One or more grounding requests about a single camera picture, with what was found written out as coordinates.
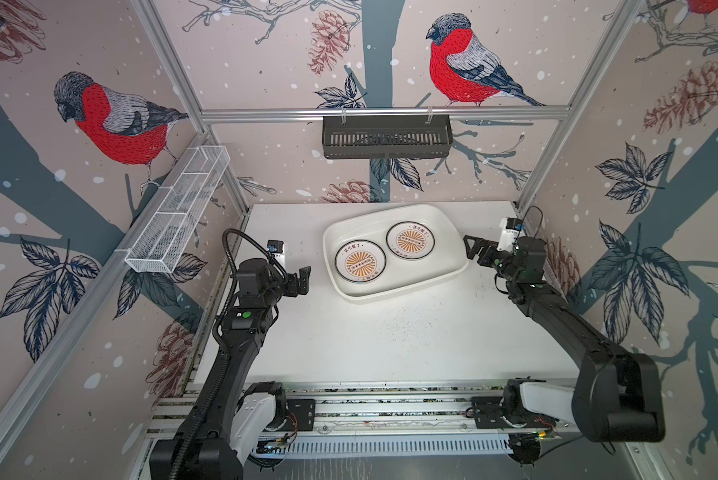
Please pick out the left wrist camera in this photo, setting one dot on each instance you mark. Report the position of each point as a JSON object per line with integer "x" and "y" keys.
{"x": 277, "y": 249}

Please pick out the white mesh wall shelf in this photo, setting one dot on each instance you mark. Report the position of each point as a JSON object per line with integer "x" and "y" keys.
{"x": 160, "y": 246}

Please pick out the aluminium front rail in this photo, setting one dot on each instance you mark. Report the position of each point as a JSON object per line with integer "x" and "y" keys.
{"x": 401, "y": 408}

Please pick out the orange sunburst plate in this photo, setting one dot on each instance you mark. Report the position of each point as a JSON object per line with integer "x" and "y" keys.
{"x": 410, "y": 240}

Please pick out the white plastic bin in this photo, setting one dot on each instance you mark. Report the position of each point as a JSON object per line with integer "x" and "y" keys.
{"x": 400, "y": 276}

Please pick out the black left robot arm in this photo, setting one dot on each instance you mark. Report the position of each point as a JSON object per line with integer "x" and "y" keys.
{"x": 224, "y": 425}

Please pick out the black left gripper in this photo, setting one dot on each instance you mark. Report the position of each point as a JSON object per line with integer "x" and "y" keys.
{"x": 290, "y": 279}

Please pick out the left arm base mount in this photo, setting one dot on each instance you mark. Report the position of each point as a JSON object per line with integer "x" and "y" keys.
{"x": 293, "y": 414}

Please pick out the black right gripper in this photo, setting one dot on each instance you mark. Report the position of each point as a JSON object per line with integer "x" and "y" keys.
{"x": 484, "y": 244}

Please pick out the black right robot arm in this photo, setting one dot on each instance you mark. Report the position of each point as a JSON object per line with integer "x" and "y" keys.
{"x": 617, "y": 396}

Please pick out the black hanging wire basket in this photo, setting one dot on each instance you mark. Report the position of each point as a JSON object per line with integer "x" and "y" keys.
{"x": 386, "y": 137}

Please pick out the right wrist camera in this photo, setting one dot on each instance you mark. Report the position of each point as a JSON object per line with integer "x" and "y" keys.
{"x": 511, "y": 228}

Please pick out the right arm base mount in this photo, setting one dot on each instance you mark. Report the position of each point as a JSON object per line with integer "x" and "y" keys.
{"x": 492, "y": 412}

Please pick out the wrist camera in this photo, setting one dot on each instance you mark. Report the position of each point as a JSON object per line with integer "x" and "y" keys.
{"x": 277, "y": 249}
{"x": 511, "y": 228}

